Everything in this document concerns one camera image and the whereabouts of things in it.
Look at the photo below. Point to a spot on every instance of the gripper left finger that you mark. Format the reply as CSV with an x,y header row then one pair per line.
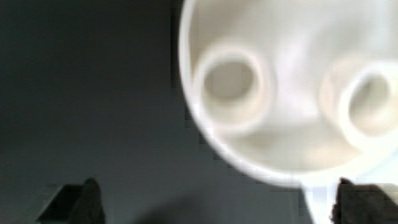
x,y
74,206

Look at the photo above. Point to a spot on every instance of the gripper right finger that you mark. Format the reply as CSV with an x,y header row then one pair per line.
x,y
364,205

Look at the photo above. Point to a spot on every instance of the white round stool seat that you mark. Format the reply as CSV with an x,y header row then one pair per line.
x,y
287,69

